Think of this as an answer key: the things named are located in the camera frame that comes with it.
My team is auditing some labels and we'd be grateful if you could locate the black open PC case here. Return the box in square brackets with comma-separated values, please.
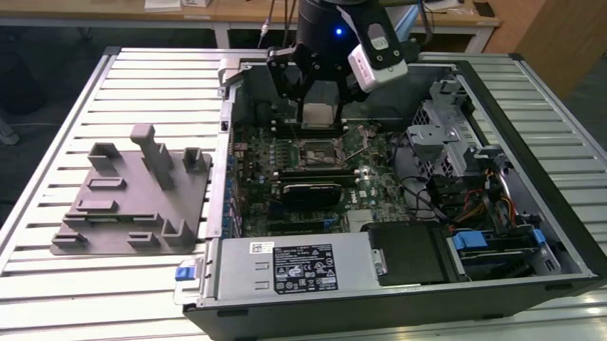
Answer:
[181, 58, 607, 340]

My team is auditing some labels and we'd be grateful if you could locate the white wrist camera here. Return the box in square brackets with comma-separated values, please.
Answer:
[347, 23, 409, 94]

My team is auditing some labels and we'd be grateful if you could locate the CPU socket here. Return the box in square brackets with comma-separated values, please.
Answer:
[296, 140, 349, 170]

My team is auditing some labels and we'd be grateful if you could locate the silver chipset heatsink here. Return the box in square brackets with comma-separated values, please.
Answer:
[348, 209, 376, 232]

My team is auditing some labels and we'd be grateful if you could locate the silver square CPU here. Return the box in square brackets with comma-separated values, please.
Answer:
[301, 102, 337, 130]

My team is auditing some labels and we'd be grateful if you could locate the grey plastic parts rack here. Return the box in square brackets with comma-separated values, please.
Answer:
[51, 124, 215, 256]

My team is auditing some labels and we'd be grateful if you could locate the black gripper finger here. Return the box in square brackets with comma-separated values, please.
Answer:
[329, 65, 367, 124]
[265, 43, 309, 124]

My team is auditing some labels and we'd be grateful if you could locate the green motherboard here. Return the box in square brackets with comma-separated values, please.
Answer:
[225, 122, 415, 239]

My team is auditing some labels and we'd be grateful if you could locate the silver power supply unit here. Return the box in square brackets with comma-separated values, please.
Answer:
[208, 232, 385, 303]

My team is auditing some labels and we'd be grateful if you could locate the grey chair base leg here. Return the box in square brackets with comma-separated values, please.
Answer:
[0, 117, 21, 146]

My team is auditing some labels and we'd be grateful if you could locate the blue disk carrier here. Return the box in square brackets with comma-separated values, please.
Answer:
[449, 229, 547, 259]

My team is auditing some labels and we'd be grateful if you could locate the wooden desk with white frame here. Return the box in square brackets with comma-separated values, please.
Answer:
[0, 0, 504, 54]

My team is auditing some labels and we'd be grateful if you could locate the black expansion slot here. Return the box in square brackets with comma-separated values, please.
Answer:
[268, 220, 343, 231]

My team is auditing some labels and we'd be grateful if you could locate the black graphics card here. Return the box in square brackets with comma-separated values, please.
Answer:
[280, 182, 343, 207]

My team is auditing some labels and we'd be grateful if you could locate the grey metal drive cage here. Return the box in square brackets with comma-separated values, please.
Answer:
[405, 80, 504, 178]

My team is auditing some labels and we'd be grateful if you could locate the black dangling cable with plug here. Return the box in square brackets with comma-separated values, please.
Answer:
[257, 0, 279, 49]

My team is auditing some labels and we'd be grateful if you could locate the wooden cabinet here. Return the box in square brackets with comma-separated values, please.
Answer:
[483, 0, 607, 104]

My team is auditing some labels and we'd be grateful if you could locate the orange wire bundle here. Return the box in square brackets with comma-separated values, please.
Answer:
[498, 195, 519, 228]

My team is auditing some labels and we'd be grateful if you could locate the white paper sheet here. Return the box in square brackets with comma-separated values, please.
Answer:
[143, 0, 183, 11]

